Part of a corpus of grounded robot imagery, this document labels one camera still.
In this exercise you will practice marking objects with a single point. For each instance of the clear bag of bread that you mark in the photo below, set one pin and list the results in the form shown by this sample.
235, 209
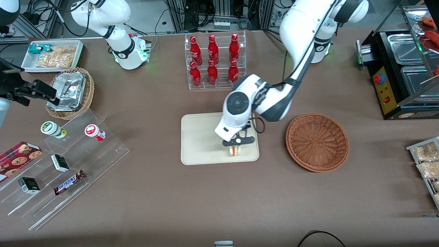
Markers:
430, 169
427, 152

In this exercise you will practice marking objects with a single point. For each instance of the red sausage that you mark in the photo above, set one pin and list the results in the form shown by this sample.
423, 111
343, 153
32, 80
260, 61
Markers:
430, 22
432, 39

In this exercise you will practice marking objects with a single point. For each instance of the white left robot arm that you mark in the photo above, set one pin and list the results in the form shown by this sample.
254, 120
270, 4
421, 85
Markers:
301, 27

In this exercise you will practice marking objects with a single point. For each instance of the black food warmer machine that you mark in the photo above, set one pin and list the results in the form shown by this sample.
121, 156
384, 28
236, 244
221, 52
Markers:
394, 103

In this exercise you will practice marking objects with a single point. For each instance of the cream rectangular tray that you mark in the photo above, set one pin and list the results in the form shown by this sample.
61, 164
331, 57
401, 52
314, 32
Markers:
199, 137

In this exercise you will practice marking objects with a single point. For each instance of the metal equipment rack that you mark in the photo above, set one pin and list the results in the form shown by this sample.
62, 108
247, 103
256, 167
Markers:
178, 17

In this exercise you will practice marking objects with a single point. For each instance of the white power strip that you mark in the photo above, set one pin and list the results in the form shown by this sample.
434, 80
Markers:
222, 25

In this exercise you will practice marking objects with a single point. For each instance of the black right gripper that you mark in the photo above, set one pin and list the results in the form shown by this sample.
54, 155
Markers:
11, 83

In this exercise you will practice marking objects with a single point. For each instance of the red cola bottle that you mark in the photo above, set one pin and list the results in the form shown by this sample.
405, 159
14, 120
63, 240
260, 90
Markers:
233, 72
234, 49
213, 50
195, 75
212, 74
195, 51

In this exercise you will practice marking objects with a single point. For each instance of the clear acrylic bottle rack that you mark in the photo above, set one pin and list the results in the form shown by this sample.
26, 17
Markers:
221, 77

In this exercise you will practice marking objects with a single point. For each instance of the triangular sandwich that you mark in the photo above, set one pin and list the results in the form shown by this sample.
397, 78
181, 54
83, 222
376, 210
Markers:
235, 151

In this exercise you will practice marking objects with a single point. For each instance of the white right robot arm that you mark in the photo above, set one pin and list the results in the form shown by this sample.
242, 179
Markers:
120, 51

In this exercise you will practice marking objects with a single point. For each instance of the red cookie box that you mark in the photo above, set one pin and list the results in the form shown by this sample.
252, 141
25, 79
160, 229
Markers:
17, 159

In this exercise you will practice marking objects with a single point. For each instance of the green lidded white cup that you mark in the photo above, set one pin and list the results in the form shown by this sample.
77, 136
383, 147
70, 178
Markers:
51, 129

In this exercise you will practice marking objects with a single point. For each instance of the small black carton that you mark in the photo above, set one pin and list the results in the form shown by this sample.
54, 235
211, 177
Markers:
29, 185
60, 163

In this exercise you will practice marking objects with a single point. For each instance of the white plastic snack bin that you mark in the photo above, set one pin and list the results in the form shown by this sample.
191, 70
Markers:
27, 63

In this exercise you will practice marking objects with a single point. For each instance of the steel warmer pan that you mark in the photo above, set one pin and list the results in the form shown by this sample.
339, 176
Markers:
416, 80
404, 49

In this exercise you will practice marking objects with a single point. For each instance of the small grey device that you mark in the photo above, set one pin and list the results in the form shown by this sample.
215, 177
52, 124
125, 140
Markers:
223, 244

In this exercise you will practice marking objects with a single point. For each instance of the clear bag of chips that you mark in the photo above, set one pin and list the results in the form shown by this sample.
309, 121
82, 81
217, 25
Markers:
58, 58

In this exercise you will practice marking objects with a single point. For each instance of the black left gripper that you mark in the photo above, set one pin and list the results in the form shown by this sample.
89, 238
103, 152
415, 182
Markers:
248, 126

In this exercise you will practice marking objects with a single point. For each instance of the aluminium foil container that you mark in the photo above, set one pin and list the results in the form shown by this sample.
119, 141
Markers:
70, 90

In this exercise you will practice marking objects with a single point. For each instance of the oval tan wicker basket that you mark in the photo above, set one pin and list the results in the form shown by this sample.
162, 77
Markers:
90, 89

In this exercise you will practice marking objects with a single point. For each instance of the round brown wicker basket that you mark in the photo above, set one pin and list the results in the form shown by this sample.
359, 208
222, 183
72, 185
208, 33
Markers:
317, 142

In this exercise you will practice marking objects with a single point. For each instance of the red lidded white cup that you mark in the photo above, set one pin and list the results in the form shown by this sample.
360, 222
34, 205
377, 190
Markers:
94, 132

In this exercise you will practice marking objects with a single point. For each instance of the clear acrylic stepped display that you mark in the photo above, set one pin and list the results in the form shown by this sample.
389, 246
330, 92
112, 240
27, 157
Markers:
103, 154

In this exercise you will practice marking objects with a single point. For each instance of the teal snack packet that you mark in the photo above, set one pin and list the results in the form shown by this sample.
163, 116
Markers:
36, 48

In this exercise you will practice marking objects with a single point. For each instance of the Snickers chocolate bar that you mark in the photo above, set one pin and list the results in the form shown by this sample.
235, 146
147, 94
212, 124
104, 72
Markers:
68, 183

